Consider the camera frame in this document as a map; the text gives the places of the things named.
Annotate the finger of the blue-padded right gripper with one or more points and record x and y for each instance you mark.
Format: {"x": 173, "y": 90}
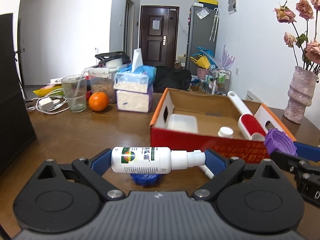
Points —
{"x": 308, "y": 152}

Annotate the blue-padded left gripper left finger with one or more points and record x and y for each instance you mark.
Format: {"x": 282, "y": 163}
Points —
{"x": 90, "y": 172}

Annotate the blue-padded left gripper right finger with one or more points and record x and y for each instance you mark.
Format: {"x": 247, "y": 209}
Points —
{"x": 225, "y": 173}

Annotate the white spray bottle green label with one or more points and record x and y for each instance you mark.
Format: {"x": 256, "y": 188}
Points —
{"x": 153, "y": 160}

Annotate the white bottle cap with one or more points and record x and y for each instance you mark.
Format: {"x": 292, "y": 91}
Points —
{"x": 225, "y": 132}

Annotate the purple bottle cap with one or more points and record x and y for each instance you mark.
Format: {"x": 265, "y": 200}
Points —
{"x": 277, "y": 140}

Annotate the white red lint brush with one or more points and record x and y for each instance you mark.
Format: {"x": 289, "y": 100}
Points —
{"x": 249, "y": 126}

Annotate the blue bottle cap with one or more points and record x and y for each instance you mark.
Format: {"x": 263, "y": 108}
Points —
{"x": 146, "y": 180}

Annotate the white translucent plastic container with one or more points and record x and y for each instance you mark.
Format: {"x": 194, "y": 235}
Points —
{"x": 182, "y": 123}

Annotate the green liquid spray bottle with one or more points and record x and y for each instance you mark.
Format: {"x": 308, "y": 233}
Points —
{"x": 206, "y": 171}

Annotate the orange red cardboard box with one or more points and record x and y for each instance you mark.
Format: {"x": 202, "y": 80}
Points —
{"x": 212, "y": 112}

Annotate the pink ceramic vase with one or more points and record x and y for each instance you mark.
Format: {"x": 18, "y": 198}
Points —
{"x": 301, "y": 91}

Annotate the orange fruit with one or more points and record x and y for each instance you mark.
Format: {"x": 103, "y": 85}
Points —
{"x": 98, "y": 101}

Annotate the purple tissue pack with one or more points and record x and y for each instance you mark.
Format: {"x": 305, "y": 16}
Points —
{"x": 134, "y": 101}

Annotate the black monitor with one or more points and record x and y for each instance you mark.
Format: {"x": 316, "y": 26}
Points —
{"x": 16, "y": 129}

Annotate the clear plastic cup with straw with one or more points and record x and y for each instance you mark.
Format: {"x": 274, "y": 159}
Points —
{"x": 75, "y": 89}

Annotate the metal storage cart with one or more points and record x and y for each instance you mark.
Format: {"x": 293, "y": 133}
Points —
{"x": 217, "y": 82}

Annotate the clear food container with lid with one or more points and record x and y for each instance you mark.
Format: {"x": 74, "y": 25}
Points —
{"x": 102, "y": 80}

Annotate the blue tissue pack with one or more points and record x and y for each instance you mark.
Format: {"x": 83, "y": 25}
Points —
{"x": 137, "y": 77}

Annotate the pink bucket with yellow items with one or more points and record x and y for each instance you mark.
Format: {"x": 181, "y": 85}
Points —
{"x": 203, "y": 65}

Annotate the black folding chair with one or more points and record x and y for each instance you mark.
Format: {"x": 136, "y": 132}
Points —
{"x": 170, "y": 77}

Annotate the black white kitchen appliance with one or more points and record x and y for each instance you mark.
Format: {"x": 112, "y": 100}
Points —
{"x": 113, "y": 59}

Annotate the dried pink roses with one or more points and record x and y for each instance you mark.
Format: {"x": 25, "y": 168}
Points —
{"x": 304, "y": 38}

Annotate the grey refrigerator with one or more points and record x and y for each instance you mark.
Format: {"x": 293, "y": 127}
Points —
{"x": 200, "y": 31}

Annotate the dark brown entrance door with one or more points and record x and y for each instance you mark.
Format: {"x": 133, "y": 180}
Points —
{"x": 158, "y": 34}

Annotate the white board leaning on wall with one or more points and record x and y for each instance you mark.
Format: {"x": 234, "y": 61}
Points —
{"x": 250, "y": 96}

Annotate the white charger with cable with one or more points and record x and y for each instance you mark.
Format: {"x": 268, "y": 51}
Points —
{"x": 52, "y": 103}

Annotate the camera tripod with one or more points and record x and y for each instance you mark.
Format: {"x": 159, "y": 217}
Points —
{"x": 19, "y": 61}

